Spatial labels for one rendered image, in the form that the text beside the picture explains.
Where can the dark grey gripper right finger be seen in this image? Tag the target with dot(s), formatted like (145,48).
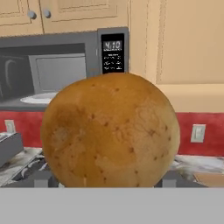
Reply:
(172,180)

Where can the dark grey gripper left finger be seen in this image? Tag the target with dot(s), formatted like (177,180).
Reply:
(40,179)

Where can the brown potato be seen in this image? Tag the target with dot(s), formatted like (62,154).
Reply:
(110,131)

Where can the wooden cutting board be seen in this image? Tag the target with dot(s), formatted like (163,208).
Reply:
(211,178)

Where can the grey microwave oven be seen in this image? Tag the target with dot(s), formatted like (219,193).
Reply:
(67,64)

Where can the grey toaster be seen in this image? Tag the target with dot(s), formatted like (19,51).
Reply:
(8,147)

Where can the white round plate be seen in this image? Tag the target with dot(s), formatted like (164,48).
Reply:
(39,98)

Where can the tall beige cupboard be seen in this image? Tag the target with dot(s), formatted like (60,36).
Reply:
(186,55)

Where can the grey round cupboard knob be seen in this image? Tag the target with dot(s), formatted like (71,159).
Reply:
(47,13)
(31,14)

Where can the beige cupboard door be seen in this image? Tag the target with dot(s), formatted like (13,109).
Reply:
(84,14)
(16,16)

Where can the white wall socket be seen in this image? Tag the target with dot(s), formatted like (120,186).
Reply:
(10,126)
(198,133)

